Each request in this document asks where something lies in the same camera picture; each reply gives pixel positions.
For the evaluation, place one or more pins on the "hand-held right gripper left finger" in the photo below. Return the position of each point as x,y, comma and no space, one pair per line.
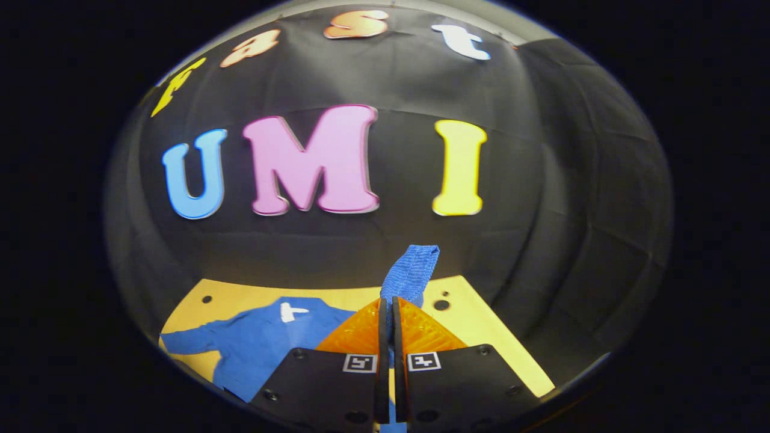
382,361

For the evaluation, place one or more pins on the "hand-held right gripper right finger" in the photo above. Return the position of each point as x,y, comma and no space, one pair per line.
399,361

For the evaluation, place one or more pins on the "blue button-up shirt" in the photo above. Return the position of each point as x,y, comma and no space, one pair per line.
264,343

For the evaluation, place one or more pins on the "black backdrop cloth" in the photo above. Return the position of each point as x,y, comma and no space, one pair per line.
373,252

